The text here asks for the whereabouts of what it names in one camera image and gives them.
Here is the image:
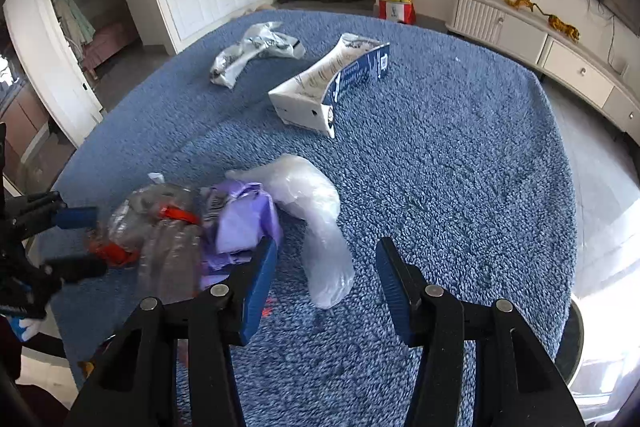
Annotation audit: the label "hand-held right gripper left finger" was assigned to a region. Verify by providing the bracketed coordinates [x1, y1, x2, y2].
[65, 234, 279, 427]

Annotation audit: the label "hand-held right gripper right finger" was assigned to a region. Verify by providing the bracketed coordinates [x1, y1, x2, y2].
[375, 236, 586, 427]

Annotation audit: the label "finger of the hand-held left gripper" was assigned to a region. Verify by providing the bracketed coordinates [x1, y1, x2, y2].
[7, 191, 99, 239]
[30, 254, 108, 300]

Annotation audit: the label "purple plastic bag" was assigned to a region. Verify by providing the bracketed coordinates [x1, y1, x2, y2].
[199, 179, 284, 292]

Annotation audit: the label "crushed clear plastic bottle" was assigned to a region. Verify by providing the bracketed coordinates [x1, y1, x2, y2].
[87, 174, 212, 304]

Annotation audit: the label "translucent white plastic bag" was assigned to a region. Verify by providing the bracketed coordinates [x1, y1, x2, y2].
[225, 153, 357, 310]

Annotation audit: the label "blue fluffy mat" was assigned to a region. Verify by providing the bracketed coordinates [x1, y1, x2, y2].
[37, 9, 578, 427]

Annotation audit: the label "white panel door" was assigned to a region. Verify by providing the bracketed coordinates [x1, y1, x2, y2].
[2, 0, 104, 148]

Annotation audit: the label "hanging light clothes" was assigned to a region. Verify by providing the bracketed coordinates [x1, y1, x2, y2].
[50, 0, 96, 48]

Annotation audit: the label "white and blue carton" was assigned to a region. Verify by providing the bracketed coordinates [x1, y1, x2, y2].
[267, 33, 392, 140]

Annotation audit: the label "crumpled printed plastic bag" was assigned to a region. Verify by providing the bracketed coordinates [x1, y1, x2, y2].
[208, 21, 307, 89]

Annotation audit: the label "white media console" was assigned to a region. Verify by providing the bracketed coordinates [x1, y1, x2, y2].
[445, 0, 640, 140]

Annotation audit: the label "golden tiger ornament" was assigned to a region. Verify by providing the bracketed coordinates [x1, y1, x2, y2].
[547, 14, 582, 44]

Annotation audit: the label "black cable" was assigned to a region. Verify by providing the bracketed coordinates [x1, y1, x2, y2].
[587, 0, 629, 74]

